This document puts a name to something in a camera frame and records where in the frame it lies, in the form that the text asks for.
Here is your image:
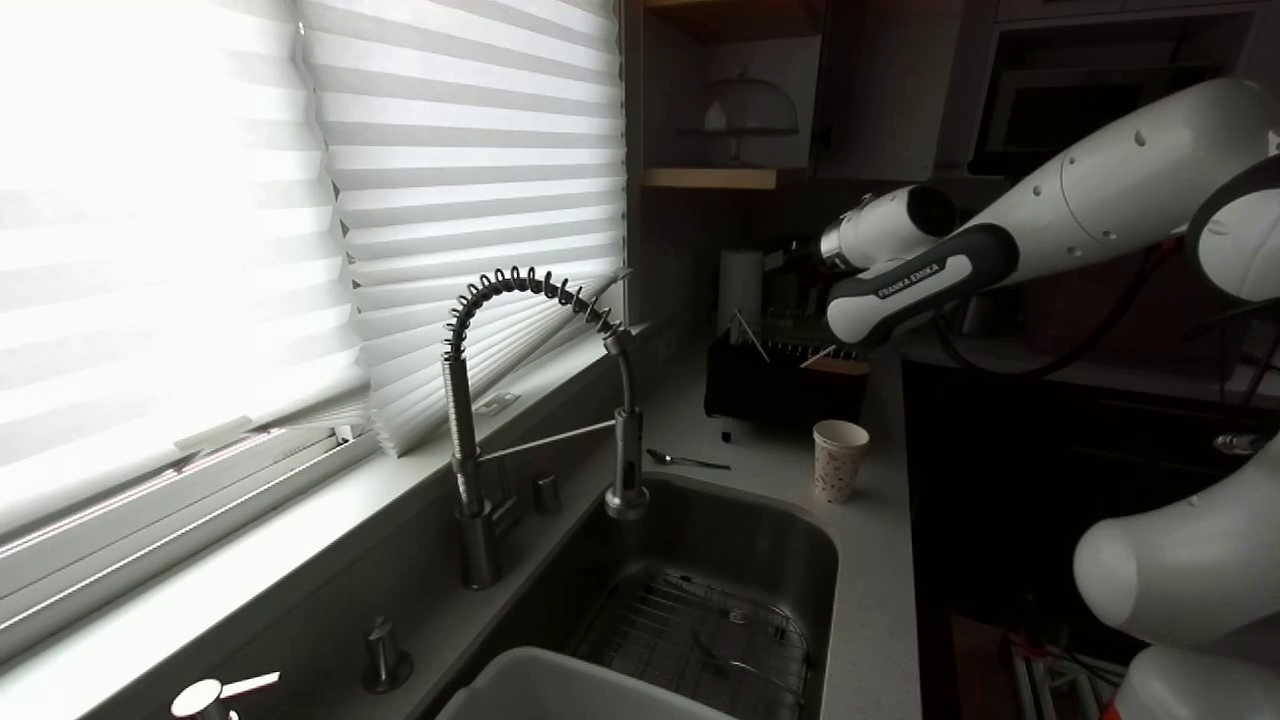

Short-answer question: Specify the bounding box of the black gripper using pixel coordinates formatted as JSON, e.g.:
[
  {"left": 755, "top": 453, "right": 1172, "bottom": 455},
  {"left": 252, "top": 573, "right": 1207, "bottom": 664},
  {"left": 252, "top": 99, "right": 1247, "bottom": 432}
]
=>
[{"left": 764, "top": 243, "right": 858, "bottom": 354}]

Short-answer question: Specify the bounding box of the terrazzo print paper cup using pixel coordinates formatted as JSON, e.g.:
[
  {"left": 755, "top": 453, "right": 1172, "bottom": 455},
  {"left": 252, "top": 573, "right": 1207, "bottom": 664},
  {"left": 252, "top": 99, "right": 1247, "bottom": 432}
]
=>
[
  {"left": 811, "top": 437, "right": 873, "bottom": 509},
  {"left": 810, "top": 418, "right": 873, "bottom": 455}
]

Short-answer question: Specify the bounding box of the black utensil caddy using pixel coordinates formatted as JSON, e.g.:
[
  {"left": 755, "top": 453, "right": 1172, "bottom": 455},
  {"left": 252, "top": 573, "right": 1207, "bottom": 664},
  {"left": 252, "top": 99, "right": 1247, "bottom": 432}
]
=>
[{"left": 700, "top": 332, "right": 877, "bottom": 432}]

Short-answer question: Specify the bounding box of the light wooden shelf board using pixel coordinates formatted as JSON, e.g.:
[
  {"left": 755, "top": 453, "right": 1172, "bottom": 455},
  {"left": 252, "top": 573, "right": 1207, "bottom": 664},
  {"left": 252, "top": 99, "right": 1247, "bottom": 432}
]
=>
[{"left": 637, "top": 164, "right": 783, "bottom": 191}]

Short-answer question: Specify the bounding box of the glass cake dome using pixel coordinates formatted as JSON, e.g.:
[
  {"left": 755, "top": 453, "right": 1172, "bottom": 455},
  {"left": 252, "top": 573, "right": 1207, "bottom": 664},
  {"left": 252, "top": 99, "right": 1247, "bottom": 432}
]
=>
[{"left": 698, "top": 72, "right": 804, "bottom": 142}]

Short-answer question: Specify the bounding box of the silver metal spoon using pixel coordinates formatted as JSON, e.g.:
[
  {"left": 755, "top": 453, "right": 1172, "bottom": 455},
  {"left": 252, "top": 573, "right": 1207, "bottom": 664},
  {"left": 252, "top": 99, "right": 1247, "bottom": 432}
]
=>
[{"left": 645, "top": 444, "right": 738, "bottom": 478}]

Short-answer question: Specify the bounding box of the grey kitchen sink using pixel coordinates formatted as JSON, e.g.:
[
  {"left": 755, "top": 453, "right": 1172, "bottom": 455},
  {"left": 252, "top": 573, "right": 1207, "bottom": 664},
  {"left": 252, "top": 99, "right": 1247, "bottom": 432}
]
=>
[{"left": 423, "top": 471, "right": 843, "bottom": 720}]

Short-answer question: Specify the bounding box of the white pleated window blind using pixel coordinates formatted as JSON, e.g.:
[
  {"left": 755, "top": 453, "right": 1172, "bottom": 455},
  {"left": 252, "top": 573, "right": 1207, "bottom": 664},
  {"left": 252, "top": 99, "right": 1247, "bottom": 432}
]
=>
[
  {"left": 294, "top": 0, "right": 634, "bottom": 455},
  {"left": 0, "top": 0, "right": 373, "bottom": 538}
]

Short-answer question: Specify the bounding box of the steel spring kitchen faucet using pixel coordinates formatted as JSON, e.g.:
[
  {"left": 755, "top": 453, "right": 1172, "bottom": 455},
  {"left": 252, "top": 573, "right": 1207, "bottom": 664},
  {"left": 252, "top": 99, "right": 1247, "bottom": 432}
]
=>
[{"left": 442, "top": 265, "right": 657, "bottom": 591}]

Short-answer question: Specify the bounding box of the white plastic wash basin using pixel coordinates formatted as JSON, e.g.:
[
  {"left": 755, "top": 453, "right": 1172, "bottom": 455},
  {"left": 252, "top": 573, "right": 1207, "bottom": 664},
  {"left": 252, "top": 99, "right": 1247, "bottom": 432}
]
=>
[{"left": 437, "top": 645, "right": 733, "bottom": 720}]

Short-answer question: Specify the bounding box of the dark steel counter knob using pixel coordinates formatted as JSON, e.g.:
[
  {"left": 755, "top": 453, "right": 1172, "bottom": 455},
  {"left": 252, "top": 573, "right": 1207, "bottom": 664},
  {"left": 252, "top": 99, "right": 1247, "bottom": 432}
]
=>
[{"left": 365, "top": 614, "right": 418, "bottom": 697}]

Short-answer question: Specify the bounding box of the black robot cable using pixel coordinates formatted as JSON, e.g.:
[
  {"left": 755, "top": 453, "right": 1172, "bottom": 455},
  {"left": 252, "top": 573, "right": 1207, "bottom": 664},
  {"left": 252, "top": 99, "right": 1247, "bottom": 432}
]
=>
[{"left": 934, "top": 233, "right": 1280, "bottom": 384}]

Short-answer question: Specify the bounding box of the wire sink bottom grid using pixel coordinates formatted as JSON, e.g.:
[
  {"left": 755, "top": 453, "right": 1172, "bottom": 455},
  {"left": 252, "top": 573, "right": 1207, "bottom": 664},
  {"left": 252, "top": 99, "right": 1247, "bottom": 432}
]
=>
[{"left": 571, "top": 557, "right": 816, "bottom": 720}]

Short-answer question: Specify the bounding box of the silver sink sprayer handle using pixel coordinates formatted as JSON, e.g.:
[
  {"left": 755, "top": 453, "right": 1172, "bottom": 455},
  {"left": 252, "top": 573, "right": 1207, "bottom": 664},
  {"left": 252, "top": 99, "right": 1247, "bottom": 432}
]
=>
[{"left": 168, "top": 667, "right": 288, "bottom": 720}]

